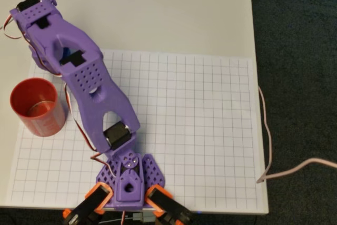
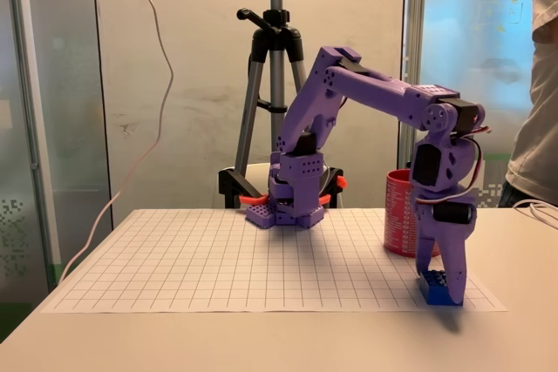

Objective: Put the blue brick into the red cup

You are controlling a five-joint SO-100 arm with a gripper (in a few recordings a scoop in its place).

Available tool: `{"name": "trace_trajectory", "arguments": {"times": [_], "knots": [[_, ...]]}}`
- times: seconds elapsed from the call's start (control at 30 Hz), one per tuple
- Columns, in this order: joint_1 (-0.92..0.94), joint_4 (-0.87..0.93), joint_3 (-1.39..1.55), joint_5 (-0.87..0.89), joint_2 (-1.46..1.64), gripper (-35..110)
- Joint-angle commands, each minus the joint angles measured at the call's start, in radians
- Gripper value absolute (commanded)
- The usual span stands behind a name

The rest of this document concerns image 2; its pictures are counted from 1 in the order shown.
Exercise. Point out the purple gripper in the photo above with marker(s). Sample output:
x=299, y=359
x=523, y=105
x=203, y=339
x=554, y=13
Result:
x=429, y=226

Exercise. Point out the blue toy brick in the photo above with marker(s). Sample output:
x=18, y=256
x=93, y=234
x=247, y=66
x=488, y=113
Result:
x=436, y=292

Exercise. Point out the purple robot arm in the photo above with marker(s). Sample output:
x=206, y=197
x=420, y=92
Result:
x=375, y=89

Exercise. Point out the red cup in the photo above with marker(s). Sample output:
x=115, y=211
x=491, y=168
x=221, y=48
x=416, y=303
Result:
x=399, y=215

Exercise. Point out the black orange table clamp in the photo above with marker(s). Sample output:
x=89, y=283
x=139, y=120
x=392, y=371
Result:
x=338, y=182
x=233, y=184

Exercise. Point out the person in white shirt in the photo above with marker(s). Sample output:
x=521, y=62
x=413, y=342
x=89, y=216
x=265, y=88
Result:
x=540, y=128

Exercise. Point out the white grid paper sheet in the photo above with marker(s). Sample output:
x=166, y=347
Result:
x=218, y=267

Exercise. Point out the metal partition frame post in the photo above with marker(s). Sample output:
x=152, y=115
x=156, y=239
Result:
x=414, y=19
x=30, y=106

